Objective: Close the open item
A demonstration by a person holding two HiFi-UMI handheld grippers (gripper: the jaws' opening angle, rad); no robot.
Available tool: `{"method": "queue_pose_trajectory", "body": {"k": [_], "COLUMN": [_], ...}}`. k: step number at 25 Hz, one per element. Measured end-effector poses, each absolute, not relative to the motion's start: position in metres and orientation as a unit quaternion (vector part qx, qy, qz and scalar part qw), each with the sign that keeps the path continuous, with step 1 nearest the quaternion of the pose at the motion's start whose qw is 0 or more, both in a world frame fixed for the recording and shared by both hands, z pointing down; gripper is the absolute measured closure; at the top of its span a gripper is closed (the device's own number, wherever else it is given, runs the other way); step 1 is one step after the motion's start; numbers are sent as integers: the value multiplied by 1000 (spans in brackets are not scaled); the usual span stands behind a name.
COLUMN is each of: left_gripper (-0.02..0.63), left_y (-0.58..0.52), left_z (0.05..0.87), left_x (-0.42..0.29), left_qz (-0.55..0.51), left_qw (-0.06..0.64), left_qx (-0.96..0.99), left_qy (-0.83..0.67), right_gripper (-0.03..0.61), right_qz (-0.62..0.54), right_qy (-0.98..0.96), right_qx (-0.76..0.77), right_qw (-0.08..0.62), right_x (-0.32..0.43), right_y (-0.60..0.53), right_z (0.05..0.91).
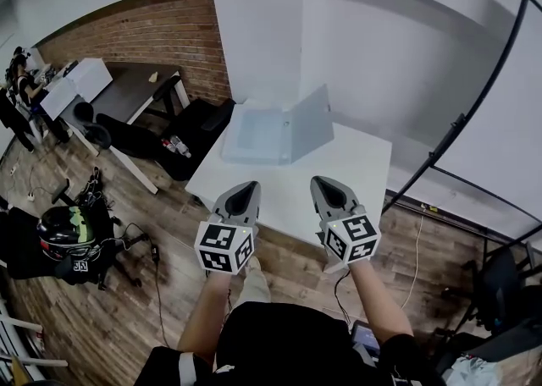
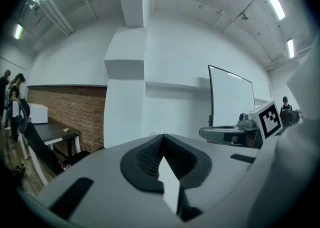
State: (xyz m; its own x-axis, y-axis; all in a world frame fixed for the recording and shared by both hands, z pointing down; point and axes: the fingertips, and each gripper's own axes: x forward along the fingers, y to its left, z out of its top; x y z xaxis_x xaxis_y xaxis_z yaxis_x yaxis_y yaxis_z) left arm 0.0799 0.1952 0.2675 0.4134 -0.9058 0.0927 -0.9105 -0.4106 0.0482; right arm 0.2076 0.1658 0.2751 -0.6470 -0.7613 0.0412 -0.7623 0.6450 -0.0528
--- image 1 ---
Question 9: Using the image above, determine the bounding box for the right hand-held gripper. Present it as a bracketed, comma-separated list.
[309, 175, 380, 274]

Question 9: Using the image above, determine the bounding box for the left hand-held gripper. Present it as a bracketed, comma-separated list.
[193, 180, 263, 278]

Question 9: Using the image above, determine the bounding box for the pale plastic hinged item box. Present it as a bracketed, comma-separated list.
[220, 83, 335, 166]

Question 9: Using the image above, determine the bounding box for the person's left forearm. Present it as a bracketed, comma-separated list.
[176, 270, 233, 361]

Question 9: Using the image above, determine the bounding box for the person's right forearm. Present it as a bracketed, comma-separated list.
[347, 260, 415, 347]

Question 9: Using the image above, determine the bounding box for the person's beige shoe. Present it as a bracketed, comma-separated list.
[235, 256, 272, 305]

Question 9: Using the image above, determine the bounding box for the black padded office chair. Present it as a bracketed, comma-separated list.
[159, 97, 237, 183]

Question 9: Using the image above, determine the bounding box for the black mesh office chair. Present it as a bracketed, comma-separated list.
[73, 76, 182, 162]

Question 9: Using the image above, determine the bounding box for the waist-worn screen device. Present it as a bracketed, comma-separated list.
[350, 319, 382, 367]

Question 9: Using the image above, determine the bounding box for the person's black shirt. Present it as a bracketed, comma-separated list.
[134, 301, 448, 386]

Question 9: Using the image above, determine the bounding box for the dark desk with white legs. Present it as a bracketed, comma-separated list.
[58, 61, 191, 196]

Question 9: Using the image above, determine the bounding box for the black helmet with green visor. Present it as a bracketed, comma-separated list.
[36, 205, 102, 261]

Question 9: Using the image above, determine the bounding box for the black chair with armrests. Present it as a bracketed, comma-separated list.
[442, 240, 542, 337]

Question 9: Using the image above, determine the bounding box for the large white box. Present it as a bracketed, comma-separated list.
[66, 58, 114, 102]

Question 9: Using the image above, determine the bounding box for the pale crumpled plastic bag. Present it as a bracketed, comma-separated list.
[449, 353, 501, 386]

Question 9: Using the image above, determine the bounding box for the white metal rack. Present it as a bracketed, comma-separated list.
[0, 298, 69, 386]

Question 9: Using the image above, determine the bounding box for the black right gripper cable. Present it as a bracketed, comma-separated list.
[333, 267, 357, 327]

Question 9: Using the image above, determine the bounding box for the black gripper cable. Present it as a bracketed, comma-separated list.
[333, 267, 357, 327]
[219, 278, 235, 328]

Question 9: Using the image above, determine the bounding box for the black cable with adapter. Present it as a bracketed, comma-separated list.
[124, 223, 179, 350]

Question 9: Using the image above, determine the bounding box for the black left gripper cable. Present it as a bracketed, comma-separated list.
[219, 278, 235, 328]

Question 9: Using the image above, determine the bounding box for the thin white cable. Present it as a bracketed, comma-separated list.
[400, 205, 425, 310]

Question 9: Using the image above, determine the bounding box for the black backdrop frame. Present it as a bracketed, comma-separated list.
[382, 0, 542, 250]

